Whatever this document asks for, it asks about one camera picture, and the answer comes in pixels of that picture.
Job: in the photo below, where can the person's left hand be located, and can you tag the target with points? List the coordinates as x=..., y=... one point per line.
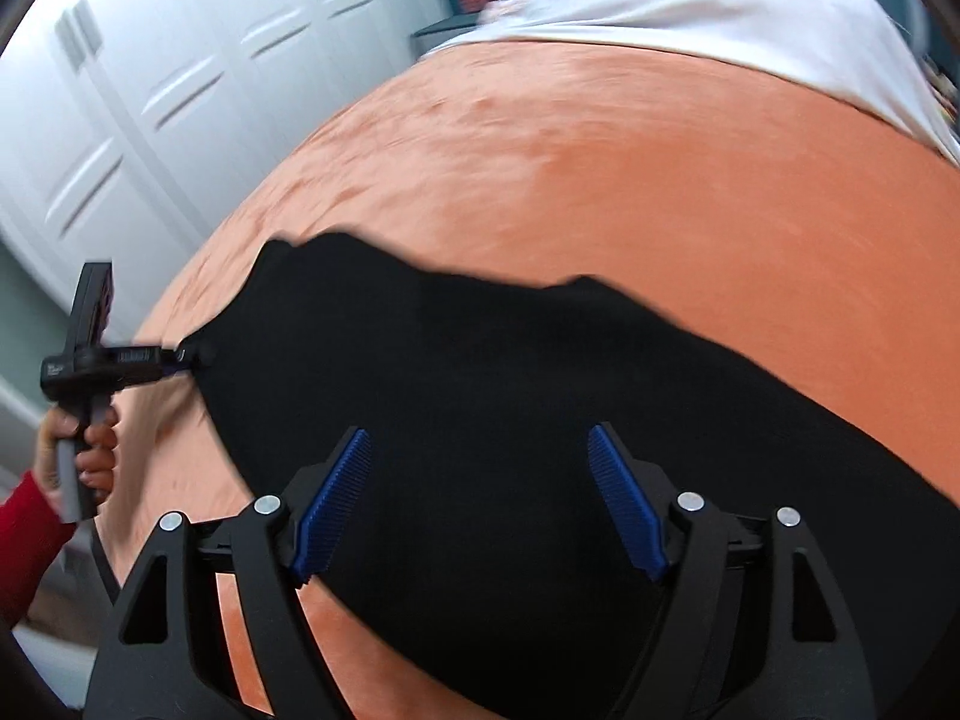
x=101, y=457

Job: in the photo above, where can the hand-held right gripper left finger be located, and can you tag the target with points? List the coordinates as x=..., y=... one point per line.
x=334, y=502

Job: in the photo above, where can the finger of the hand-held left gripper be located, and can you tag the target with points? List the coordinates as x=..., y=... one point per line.
x=176, y=361

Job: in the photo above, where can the white bed sheet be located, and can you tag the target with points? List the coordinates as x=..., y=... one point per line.
x=712, y=0

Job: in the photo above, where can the orange blanket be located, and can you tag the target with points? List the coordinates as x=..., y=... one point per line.
x=600, y=165

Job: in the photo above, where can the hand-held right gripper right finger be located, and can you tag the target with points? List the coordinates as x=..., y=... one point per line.
x=626, y=502

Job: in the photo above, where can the black pants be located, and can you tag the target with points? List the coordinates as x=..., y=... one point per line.
x=487, y=390

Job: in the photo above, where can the white panelled wardrobe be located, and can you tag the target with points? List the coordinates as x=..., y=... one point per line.
x=187, y=52

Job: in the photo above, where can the dark bedside table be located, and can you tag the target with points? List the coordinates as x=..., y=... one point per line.
x=442, y=34

